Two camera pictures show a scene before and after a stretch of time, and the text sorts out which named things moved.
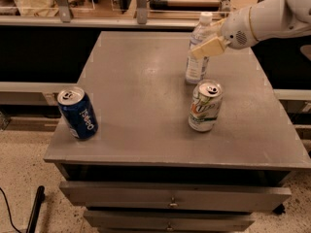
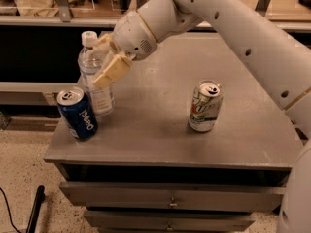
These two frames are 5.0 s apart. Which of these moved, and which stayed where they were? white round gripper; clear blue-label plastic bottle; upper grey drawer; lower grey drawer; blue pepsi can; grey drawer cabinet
Moved: clear blue-label plastic bottle; white round gripper
Stayed: grey drawer cabinet; lower grey drawer; upper grey drawer; blue pepsi can
